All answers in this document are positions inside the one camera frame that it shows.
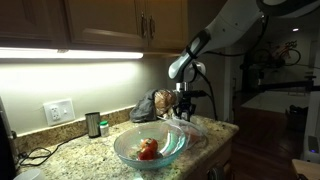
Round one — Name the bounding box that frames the black appliance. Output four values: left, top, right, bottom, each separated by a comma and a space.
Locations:
0, 98, 17, 180

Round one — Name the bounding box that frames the red fruit in bowl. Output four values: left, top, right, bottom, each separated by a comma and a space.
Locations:
138, 147, 156, 160
140, 138, 158, 151

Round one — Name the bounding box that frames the bagged bread loaf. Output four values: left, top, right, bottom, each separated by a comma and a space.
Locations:
154, 89, 177, 117

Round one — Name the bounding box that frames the upper wooden cabinet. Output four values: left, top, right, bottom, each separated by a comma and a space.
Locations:
0, 0, 188, 54

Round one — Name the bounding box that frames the under-cabinet light strip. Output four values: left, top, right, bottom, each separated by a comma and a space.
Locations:
0, 47, 143, 59

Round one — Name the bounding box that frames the stainless steel cup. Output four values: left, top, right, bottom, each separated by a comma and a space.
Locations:
85, 112, 101, 138

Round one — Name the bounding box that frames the white wall outlet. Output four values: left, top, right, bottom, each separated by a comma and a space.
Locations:
43, 99, 75, 126

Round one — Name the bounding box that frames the red bicycle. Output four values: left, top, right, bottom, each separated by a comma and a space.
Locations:
253, 41, 301, 68

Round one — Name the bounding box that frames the white lid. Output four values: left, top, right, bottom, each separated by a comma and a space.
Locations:
13, 169, 46, 180

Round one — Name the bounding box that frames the grey folded cloth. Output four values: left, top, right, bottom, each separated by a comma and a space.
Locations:
129, 89, 157, 123

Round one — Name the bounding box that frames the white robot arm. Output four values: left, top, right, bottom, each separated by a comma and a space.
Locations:
168, 0, 320, 121

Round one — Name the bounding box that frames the small green-lid jar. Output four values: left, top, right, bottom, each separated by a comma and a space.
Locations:
99, 121, 109, 137

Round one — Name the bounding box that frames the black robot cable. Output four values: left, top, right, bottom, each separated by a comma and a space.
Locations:
186, 16, 269, 121

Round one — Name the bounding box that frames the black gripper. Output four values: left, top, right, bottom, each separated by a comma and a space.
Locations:
174, 82, 206, 121

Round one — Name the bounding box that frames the clear glass bowl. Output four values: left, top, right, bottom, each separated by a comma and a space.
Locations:
114, 123, 186, 170

